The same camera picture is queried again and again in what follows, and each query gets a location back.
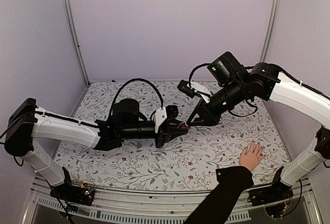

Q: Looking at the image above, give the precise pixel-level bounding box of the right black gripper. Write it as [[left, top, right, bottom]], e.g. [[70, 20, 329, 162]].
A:
[[186, 79, 246, 127]]

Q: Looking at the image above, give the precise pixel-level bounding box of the red nail polish bottle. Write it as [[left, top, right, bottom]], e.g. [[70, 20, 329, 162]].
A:
[[178, 123, 190, 131]]

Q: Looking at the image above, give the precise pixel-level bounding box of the black sleeved forearm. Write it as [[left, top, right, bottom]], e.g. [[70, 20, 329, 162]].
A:
[[185, 166, 254, 223]]

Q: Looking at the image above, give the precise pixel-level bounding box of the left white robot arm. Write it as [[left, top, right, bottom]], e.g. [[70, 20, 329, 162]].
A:
[[4, 98, 189, 200]]

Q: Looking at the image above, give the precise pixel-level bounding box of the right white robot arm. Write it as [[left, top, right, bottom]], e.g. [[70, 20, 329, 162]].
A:
[[185, 52, 329, 201]]

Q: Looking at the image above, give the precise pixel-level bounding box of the person's bare hand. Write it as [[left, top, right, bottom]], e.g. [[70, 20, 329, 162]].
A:
[[239, 140, 264, 172]]

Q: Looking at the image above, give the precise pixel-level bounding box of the floral patterned table mat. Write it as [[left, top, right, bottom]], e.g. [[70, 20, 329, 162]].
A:
[[54, 82, 289, 191]]

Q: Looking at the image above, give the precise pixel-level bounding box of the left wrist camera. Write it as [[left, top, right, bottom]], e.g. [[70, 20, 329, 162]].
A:
[[152, 105, 178, 133]]

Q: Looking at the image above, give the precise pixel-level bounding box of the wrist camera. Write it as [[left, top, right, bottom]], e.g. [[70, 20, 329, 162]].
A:
[[177, 79, 212, 103], [152, 105, 178, 133]]

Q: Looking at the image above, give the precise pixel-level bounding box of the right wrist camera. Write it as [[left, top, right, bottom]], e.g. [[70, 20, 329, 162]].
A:
[[177, 79, 212, 103]]

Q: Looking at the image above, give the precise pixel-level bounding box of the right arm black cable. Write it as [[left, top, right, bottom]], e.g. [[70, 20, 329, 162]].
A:
[[188, 62, 211, 88]]

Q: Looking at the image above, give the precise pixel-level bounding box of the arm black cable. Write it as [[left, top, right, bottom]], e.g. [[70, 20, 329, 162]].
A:
[[110, 78, 164, 111], [188, 62, 211, 88]]

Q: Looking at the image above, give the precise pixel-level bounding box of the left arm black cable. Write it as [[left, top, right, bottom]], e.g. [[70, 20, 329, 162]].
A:
[[110, 78, 164, 111]]

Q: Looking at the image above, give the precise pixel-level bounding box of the front aluminium rail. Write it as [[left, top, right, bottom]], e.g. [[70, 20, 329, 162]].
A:
[[21, 179, 324, 223]]

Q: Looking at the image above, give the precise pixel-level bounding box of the right aluminium frame post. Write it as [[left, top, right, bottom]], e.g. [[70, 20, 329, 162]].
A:
[[259, 0, 281, 62]]

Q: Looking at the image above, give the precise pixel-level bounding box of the aluminium frame post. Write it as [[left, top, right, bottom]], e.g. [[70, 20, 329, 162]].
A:
[[259, 0, 281, 62], [62, 0, 90, 86]]

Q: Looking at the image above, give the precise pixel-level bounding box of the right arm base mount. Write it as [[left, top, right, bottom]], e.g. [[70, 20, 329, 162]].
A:
[[247, 166, 293, 206]]

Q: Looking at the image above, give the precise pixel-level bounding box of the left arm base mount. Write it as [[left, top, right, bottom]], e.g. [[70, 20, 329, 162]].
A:
[[50, 167, 95, 206]]

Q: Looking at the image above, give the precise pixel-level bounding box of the left aluminium frame post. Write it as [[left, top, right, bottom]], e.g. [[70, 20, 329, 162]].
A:
[[62, 0, 90, 86]]

